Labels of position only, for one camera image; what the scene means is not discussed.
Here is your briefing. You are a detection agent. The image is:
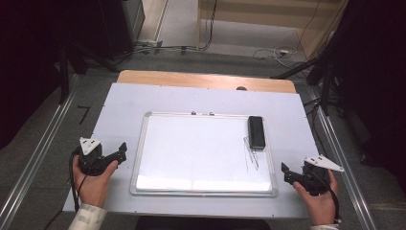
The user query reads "person's right hand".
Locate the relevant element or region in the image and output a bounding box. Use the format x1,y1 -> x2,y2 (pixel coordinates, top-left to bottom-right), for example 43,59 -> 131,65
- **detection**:
292,170 -> 340,227

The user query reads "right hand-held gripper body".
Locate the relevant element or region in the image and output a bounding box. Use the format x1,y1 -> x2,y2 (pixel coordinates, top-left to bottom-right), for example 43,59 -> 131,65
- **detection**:
301,154 -> 346,197

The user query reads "right hand-held gripper black cable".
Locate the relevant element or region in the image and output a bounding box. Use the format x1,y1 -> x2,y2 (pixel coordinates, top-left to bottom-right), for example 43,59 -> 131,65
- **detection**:
305,168 -> 343,223

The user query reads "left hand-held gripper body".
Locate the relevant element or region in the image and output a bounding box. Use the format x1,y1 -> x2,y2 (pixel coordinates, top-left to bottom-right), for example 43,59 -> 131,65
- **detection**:
77,136 -> 108,177

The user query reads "black tripod stand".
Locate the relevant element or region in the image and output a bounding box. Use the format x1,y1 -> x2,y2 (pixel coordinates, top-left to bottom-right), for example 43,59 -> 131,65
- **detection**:
270,30 -> 344,117

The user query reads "black floor cable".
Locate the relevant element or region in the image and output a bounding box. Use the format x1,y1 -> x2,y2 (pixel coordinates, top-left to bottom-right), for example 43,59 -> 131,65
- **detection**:
109,0 -> 219,66

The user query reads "black whiteboard eraser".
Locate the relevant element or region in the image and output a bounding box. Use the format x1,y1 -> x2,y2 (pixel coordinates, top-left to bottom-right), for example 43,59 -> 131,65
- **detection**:
247,115 -> 267,151

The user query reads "black cabinet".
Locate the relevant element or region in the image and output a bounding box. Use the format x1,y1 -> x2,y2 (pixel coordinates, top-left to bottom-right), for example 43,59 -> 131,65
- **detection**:
97,0 -> 147,60

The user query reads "white table cover sheet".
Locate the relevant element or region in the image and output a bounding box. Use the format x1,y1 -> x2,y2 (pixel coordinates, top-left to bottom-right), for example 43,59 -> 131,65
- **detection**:
62,82 -> 321,220

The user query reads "left hand-held gripper black cable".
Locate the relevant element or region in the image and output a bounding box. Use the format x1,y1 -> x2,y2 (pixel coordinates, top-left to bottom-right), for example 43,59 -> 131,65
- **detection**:
68,147 -> 89,213

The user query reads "hand-held gripper black cable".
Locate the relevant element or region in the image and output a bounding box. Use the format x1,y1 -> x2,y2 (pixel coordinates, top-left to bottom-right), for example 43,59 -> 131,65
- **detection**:
305,168 -> 343,223
68,147 -> 89,213

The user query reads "person's left hand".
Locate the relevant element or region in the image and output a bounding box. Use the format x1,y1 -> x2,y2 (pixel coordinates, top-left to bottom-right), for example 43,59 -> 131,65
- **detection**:
72,155 -> 120,209

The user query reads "metal-framed whiteboard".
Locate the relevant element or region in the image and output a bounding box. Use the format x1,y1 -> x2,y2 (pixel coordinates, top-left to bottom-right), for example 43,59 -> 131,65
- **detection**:
129,110 -> 279,198

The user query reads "grey power strip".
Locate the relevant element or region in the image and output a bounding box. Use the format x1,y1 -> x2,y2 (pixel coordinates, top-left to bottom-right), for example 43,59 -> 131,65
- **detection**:
136,39 -> 164,55

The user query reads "white floor cable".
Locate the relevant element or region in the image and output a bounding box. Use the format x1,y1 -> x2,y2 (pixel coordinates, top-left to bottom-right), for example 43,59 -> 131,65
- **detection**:
252,45 -> 299,69

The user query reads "metal floor rail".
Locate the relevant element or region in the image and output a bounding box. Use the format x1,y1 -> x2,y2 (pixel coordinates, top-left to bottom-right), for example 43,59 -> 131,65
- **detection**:
0,74 -> 79,230
306,86 -> 378,230

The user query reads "light wooden shelf unit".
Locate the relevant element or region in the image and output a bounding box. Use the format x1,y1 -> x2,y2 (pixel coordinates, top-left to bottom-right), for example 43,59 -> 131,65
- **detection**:
196,0 -> 350,59

